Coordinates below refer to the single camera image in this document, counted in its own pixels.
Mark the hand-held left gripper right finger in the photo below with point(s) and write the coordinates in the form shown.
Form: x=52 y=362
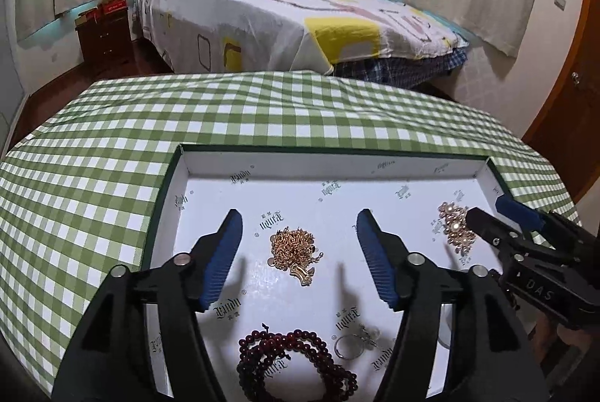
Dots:
x=377 y=261

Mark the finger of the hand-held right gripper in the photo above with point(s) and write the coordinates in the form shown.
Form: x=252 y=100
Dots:
x=487 y=228
x=515 y=210

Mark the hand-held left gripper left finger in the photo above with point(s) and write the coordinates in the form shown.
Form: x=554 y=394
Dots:
x=220 y=261

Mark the gold pearl brooch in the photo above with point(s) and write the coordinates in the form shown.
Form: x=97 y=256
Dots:
x=450 y=224

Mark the white box lid tray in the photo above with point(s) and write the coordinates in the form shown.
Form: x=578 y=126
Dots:
x=304 y=191

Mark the brown wooden door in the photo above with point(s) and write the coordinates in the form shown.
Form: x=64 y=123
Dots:
x=572 y=125

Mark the green checkered tablecloth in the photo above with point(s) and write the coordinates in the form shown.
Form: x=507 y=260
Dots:
x=117 y=139

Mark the blue plaid bed cover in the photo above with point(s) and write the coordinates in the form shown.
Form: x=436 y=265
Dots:
x=398 y=71

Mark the patterned white bedsheet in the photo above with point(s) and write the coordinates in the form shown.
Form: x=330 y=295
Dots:
x=281 y=22

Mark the dark wooden nightstand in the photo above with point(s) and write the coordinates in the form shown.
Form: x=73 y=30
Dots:
x=105 y=38

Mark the red gift box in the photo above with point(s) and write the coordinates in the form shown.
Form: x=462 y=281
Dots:
x=114 y=7

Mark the glass sliding wardrobe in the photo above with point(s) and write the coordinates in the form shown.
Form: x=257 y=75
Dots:
x=9 y=69

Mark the wall light switch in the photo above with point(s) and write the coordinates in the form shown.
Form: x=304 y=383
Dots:
x=560 y=2

